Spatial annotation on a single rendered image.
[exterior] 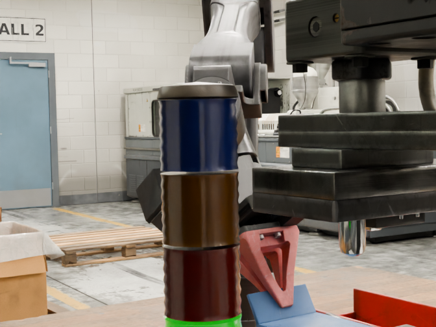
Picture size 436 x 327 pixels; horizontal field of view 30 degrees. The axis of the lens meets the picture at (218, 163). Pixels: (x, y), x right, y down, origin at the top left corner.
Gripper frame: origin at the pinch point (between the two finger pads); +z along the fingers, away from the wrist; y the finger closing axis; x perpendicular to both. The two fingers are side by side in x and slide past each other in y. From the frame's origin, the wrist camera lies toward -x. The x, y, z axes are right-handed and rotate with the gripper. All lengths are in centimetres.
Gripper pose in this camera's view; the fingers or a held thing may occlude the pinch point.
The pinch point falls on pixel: (282, 300)
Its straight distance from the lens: 79.6
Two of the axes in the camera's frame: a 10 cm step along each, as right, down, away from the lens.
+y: 4.6, -4.9, -7.4
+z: 3.3, 8.7, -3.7
